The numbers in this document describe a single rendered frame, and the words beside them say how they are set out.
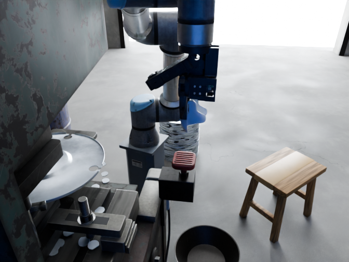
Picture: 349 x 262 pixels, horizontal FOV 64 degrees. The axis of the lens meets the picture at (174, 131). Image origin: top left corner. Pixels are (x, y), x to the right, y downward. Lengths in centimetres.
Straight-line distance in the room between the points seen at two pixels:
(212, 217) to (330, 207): 69
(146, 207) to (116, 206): 11
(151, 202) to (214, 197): 101
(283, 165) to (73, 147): 108
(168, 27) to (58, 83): 68
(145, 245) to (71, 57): 47
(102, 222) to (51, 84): 31
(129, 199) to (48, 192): 18
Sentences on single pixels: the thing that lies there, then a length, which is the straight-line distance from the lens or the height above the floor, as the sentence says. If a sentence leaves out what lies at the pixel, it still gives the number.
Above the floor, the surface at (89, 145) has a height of 78.
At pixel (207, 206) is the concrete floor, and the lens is 170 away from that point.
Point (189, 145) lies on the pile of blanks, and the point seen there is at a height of 13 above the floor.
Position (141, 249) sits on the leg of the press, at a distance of 72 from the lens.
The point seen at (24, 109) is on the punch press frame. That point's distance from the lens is 34.
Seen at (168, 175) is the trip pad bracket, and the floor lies 70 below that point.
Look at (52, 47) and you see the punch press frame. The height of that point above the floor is 110.
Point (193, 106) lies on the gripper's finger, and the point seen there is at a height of 92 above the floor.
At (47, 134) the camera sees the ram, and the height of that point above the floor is 91.
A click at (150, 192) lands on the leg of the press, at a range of 82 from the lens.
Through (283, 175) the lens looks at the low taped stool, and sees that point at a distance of 147.
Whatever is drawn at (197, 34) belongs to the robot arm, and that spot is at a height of 108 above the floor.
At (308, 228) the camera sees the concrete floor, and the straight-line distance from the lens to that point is 173.
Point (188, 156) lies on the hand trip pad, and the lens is 74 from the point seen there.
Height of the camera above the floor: 118
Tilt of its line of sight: 29 degrees down
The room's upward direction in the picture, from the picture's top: straight up
